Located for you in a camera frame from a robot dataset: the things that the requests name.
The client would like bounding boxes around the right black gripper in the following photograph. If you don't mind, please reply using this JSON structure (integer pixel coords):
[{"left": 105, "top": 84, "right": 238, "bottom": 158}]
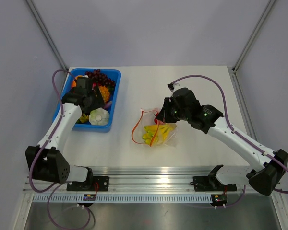
[{"left": 156, "top": 97, "right": 190, "bottom": 123}]

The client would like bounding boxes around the red bell pepper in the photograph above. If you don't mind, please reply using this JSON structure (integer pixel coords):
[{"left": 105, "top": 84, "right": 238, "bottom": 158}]
[{"left": 154, "top": 111, "right": 164, "bottom": 125}]

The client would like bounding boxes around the large yellow banana bunch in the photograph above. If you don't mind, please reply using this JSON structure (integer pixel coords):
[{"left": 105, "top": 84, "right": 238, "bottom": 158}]
[{"left": 142, "top": 123, "right": 177, "bottom": 146}]

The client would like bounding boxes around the clear zip top bag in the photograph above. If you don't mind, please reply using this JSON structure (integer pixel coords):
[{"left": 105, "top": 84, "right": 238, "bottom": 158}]
[{"left": 131, "top": 108, "right": 177, "bottom": 147}]

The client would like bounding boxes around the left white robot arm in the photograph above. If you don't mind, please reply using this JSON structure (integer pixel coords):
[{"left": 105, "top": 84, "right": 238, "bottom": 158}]
[{"left": 25, "top": 77, "right": 104, "bottom": 191}]

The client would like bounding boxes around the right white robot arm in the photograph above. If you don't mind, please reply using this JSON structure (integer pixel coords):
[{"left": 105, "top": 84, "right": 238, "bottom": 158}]
[{"left": 156, "top": 86, "right": 288, "bottom": 196}]

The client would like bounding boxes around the orange spiky fruit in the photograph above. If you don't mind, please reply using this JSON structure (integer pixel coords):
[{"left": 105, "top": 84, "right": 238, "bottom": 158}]
[{"left": 98, "top": 86, "right": 111, "bottom": 103}]

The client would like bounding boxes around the purple grape bunch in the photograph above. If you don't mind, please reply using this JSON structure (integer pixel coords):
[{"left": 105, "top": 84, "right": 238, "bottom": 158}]
[{"left": 85, "top": 69, "right": 116, "bottom": 88}]

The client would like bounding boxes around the purple eggplant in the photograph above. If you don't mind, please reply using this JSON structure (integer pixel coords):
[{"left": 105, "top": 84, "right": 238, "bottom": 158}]
[{"left": 103, "top": 101, "right": 113, "bottom": 110}]

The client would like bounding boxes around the small yellow banana bunch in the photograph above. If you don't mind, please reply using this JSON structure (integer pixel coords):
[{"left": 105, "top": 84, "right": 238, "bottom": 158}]
[{"left": 77, "top": 114, "right": 89, "bottom": 124}]

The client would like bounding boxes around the green white cabbage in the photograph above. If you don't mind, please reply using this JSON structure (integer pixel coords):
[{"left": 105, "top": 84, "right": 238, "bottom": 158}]
[{"left": 89, "top": 108, "right": 110, "bottom": 126}]

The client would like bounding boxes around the blue plastic bin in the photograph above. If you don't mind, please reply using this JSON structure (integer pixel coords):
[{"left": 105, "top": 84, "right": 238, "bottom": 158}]
[{"left": 52, "top": 68, "right": 121, "bottom": 133}]

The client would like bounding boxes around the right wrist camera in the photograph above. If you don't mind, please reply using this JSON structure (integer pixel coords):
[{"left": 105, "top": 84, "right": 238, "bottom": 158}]
[{"left": 167, "top": 82, "right": 180, "bottom": 92}]

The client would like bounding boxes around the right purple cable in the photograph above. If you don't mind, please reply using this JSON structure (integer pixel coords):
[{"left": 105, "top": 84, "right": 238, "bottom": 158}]
[{"left": 171, "top": 74, "right": 288, "bottom": 209}]

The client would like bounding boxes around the aluminium mounting rail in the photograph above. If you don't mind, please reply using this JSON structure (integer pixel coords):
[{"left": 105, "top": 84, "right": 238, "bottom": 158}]
[{"left": 23, "top": 165, "right": 283, "bottom": 194}]

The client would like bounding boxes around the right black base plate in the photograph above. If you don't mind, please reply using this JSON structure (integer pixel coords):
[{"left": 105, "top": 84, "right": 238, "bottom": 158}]
[{"left": 190, "top": 176, "right": 237, "bottom": 192}]

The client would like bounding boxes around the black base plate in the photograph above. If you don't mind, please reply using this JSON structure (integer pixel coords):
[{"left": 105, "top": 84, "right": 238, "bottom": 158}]
[
  {"left": 190, "top": 176, "right": 237, "bottom": 192},
  {"left": 66, "top": 176, "right": 109, "bottom": 192}
]

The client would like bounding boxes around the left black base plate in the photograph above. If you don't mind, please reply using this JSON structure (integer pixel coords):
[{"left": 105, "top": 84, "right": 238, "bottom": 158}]
[{"left": 66, "top": 176, "right": 109, "bottom": 192}]

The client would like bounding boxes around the left aluminium frame post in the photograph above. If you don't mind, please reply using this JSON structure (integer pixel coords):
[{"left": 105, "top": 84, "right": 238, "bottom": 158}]
[{"left": 24, "top": 0, "right": 68, "bottom": 70}]

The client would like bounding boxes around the aluminium frame post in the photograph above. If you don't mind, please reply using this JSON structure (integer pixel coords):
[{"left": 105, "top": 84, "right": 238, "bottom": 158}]
[
  {"left": 232, "top": 0, "right": 278, "bottom": 74},
  {"left": 24, "top": 0, "right": 68, "bottom": 70}
]

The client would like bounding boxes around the white slotted cable duct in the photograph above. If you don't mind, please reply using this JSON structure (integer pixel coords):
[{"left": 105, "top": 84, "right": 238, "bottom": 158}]
[{"left": 33, "top": 194, "right": 212, "bottom": 204}]

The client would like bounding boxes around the right aluminium frame post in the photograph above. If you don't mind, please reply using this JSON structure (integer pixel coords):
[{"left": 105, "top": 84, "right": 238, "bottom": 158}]
[{"left": 232, "top": 0, "right": 278, "bottom": 74}]

